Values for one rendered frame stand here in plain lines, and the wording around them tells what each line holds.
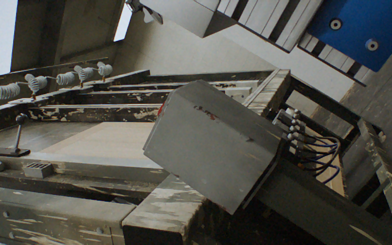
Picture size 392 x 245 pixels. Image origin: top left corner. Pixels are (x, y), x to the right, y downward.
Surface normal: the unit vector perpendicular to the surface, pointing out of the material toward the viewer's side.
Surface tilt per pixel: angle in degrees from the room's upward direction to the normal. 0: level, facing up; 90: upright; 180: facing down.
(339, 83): 90
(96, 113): 90
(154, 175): 90
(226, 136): 90
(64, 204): 57
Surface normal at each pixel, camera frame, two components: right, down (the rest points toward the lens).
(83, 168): -0.34, 0.27
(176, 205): -0.08, -0.96
